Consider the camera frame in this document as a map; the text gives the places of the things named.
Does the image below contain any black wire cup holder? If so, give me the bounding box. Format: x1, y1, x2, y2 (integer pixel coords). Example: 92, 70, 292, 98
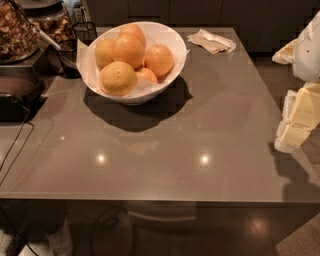
57, 22, 97, 79

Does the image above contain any white bowl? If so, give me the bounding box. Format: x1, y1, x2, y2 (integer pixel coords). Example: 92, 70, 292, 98
79, 21, 188, 106

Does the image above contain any black power cable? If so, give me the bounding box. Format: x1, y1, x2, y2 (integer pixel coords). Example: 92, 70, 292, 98
0, 105, 35, 256

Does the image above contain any crumpled brown paper napkin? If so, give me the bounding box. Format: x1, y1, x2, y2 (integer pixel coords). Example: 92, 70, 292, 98
187, 29, 237, 54

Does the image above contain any black appliance on left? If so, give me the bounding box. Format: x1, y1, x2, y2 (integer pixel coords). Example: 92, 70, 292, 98
0, 66, 46, 122

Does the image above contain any white paper bowl liner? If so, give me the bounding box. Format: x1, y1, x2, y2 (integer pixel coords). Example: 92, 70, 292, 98
76, 30, 191, 99

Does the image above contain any glass jar of nuts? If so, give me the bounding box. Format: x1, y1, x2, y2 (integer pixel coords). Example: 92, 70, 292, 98
0, 0, 38, 65

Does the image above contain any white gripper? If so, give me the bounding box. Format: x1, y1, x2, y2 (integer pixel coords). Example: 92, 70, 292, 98
272, 11, 320, 153

